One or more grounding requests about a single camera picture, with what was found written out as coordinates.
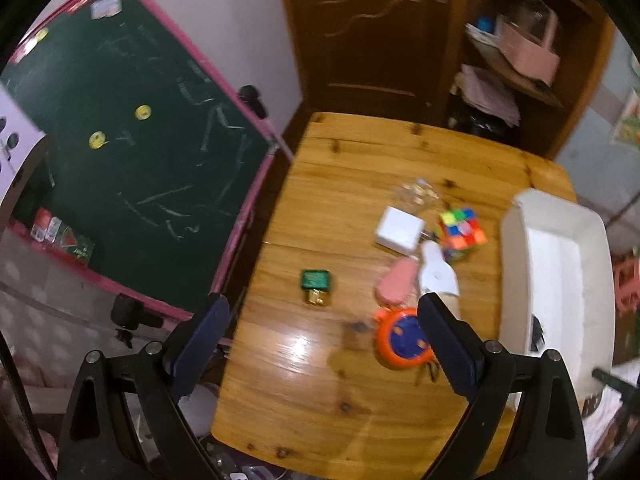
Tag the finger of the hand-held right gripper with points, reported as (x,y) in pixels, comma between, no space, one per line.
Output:
(615,381)

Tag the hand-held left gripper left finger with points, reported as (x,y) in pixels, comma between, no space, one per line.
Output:
(200,345)

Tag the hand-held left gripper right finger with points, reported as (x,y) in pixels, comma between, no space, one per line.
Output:
(447,345)

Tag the orange blue round toy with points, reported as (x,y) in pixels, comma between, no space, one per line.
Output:
(400,340)

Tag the white plastic device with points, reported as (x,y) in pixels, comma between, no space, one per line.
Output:
(437,272)

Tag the pink oval case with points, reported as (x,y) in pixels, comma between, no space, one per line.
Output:
(396,282)

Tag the black car key fob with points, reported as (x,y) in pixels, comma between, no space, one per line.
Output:
(536,332)

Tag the multicoloured puzzle cube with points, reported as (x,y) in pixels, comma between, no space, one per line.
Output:
(461,232)

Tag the white plastic bin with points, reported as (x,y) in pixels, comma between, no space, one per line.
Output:
(555,270)

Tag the white square box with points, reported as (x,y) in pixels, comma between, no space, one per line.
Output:
(399,227)

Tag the green and gold box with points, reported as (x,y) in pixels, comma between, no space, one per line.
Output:
(316,285)

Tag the clear plastic wrapper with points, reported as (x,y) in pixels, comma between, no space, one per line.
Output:
(417,192)

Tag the black easel clamp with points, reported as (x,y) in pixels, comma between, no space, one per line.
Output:
(131,312)

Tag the pink plastic stool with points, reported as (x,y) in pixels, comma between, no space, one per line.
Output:
(629,282)

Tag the pink framed green chalkboard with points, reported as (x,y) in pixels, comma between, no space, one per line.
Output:
(150,170)

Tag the small red white boxes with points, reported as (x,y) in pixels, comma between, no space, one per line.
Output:
(46,224)

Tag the black item under shelf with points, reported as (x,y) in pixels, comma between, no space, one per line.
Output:
(475,122)

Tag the yellow smiley magnet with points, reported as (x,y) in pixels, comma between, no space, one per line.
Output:
(97,140)
(143,112)

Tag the black easel knob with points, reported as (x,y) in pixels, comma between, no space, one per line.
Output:
(252,100)

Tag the folded pink cloth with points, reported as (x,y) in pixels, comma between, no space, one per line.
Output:
(487,92)

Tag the white dotted paper sheet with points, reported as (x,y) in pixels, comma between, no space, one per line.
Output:
(17,140)

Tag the brown wooden shelf unit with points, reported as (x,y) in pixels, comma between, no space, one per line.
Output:
(575,85)

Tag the brown wooden door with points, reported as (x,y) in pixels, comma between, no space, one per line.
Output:
(370,35)

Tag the small blue cup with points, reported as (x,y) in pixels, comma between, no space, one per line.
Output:
(486,25)

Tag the white sticker on chalkboard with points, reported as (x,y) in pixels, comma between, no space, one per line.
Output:
(106,8)

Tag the bookshelf print wall poster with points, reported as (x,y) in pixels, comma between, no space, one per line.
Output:
(629,120)

